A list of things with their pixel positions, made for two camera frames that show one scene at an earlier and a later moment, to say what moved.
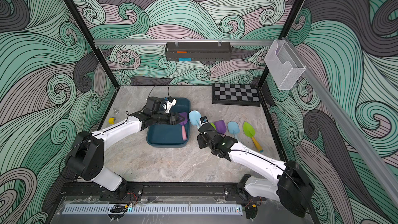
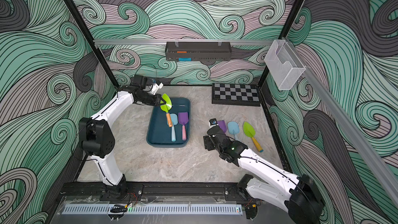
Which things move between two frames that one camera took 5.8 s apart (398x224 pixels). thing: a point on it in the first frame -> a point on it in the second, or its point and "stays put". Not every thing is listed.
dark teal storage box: (165, 136) stays put
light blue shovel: (194, 116) -> (174, 121)
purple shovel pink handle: (184, 132) stays put
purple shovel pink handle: (220, 126) stays put
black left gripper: (173, 122) -> (157, 98)
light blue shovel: (233, 128) stays put
